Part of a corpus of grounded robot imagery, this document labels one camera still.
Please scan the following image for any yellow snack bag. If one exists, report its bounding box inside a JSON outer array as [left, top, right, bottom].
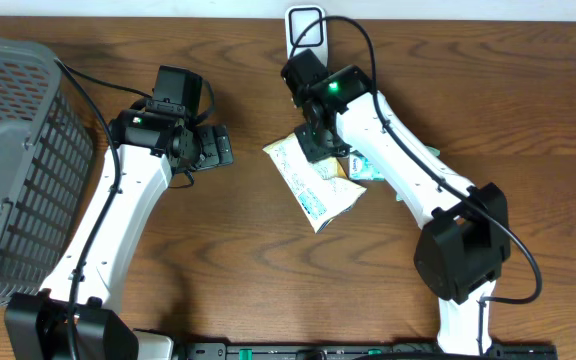
[[263, 134, 366, 233]]

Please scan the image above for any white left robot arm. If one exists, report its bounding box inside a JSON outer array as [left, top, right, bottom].
[[4, 109, 234, 359]]

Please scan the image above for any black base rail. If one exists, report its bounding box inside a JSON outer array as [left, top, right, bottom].
[[177, 342, 558, 360]]

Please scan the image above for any green Kleenex tissue pack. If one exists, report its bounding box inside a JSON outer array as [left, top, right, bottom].
[[348, 152, 385, 181]]

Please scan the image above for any white barcode scanner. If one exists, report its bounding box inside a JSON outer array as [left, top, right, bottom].
[[284, 4, 329, 69]]

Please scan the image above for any grey plastic basket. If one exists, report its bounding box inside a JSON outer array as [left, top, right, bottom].
[[0, 38, 94, 306]]

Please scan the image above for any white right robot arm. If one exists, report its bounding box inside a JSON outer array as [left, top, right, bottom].
[[281, 62, 510, 355]]

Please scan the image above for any green wet wipes pack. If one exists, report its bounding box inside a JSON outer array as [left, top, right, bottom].
[[396, 145, 440, 202]]

